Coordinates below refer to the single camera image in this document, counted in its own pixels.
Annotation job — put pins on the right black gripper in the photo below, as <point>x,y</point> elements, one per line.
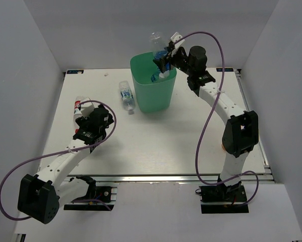
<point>161,63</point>

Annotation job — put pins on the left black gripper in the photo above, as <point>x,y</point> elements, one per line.
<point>83,122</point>

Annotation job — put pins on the crushed bottle blue label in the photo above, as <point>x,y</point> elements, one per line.
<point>155,77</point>

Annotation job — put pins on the bottle red label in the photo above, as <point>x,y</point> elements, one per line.
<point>77,110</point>

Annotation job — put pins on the clear bottle blue label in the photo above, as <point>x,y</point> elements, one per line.
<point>158,46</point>

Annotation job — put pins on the bottle green blue label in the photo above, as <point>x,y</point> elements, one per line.
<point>127,98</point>

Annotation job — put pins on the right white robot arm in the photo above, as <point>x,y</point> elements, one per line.
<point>241,127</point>

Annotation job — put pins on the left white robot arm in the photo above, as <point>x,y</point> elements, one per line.
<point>41,195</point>

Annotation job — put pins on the green plastic bin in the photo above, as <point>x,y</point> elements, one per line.
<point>151,97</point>

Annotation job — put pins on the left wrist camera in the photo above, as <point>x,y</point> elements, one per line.
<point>86,109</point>

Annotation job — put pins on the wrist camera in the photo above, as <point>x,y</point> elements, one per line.
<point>86,109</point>
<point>175,43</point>

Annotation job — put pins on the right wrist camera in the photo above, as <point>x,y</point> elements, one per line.
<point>175,43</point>

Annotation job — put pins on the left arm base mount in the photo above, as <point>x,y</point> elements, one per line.
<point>96,197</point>

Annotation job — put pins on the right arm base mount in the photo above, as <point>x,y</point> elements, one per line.
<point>215,201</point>

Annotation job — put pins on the aluminium frame rail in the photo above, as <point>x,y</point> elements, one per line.
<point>171,178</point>

